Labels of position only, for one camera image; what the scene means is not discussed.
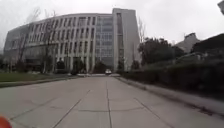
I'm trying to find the white car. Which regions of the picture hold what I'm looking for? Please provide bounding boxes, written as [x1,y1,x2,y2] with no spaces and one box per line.
[104,68,113,75]

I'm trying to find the row of round bushes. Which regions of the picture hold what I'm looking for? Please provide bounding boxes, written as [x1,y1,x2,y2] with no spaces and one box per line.
[54,57,108,76]

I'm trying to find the large grey curved building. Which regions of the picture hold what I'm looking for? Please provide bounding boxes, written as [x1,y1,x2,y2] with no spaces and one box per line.
[2,7,142,72]

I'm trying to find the grey concrete slab road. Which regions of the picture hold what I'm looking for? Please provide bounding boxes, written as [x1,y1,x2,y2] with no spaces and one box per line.
[0,75,224,128]

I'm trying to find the dark green tree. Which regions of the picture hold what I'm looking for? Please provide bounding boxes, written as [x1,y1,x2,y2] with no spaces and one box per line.
[137,37,185,66]

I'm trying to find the bare tree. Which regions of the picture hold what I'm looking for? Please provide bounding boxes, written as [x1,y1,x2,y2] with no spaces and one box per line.
[14,8,41,73]
[39,10,59,74]

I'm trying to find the dark green hedge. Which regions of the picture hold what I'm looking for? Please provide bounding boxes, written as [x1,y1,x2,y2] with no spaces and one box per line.
[117,49,224,98]

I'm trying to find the grey kerb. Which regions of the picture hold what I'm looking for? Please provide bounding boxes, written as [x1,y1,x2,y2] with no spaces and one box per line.
[0,76,79,89]

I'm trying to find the grass strip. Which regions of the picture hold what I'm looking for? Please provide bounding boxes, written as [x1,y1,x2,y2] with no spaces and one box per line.
[0,72,73,84]

